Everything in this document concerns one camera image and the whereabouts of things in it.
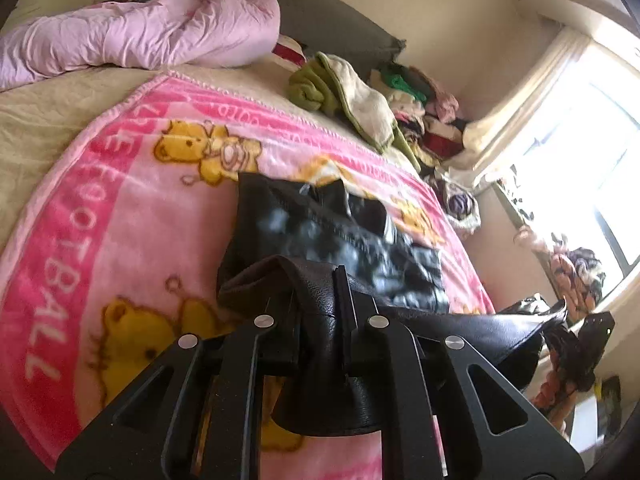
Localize black leather jacket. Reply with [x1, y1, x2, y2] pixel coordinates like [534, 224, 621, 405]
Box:
[217, 172, 567, 437]

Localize clothes on window sill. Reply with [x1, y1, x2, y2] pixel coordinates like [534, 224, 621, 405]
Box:
[513, 226, 606, 322]

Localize pile of folded clothes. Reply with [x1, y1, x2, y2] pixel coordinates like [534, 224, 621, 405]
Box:
[369, 62, 468, 168]

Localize pink cartoon bear blanket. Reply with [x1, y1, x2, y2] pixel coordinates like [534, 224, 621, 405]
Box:
[1, 73, 494, 467]

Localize cream window curtain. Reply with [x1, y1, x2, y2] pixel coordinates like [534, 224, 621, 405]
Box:
[445, 26, 591, 190]

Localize beige bed sheet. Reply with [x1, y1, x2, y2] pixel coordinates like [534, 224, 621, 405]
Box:
[1, 61, 320, 245]

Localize green and cream fleece garment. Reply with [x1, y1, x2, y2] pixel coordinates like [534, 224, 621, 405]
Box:
[286, 52, 420, 172]

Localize red striped pillow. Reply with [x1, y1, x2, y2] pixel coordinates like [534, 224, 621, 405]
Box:
[272, 35, 307, 66]

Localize lilac quilted duvet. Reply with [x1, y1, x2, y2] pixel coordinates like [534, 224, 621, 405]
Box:
[1, 0, 281, 91]

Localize dark grey headboard cushion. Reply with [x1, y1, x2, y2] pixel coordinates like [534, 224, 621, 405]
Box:
[278, 0, 406, 79]

